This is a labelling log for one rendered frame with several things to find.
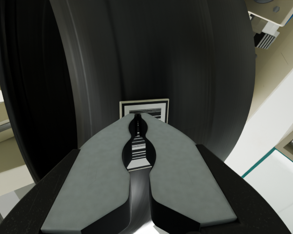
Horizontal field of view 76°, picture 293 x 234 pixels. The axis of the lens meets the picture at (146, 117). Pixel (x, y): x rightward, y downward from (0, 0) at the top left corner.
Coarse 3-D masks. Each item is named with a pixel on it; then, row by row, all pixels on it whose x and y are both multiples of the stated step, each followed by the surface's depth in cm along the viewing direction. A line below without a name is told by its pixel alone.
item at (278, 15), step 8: (248, 0) 36; (256, 0) 35; (264, 0) 34; (272, 0) 33; (280, 0) 32; (288, 0) 32; (248, 8) 36; (256, 8) 35; (264, 8) 34; (272, 8) 33; (280, 8) 33; (288, 8) 32; (264, 16) 35; (272, 16) 34; (280, 16) 33; (288, 16) 33; (280, 24) 33
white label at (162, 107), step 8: (120, 104) 14; (128, 104) 14; (136, 104) 14; (144, 104) 14; (152, 104) 14; (160, 104) 15; (168, 104) 15; (120, 112) 14; (128, 112) 14; (136, 112) 14; (144, 112) 14; (152, 112) 15; (160, 112) 15; (136, 136) 15; (136, 144) 15; (144, 144) 15; (136, 152) 15; (144, 152) 16; (136, 160) 16; (144, 160) 16; (128, 168) 15; (136, 168) 16; (144, 168) 16
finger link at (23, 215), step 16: (64, 160) 8; (48, 176) 8; (64, 176) 8; (32, 192) 7; (48, 192) 7; (16, 208) 6; (32, 208) 6; (48, 208) 6; (0, 224) 6; (16, 224) 6; (32, 224) 6
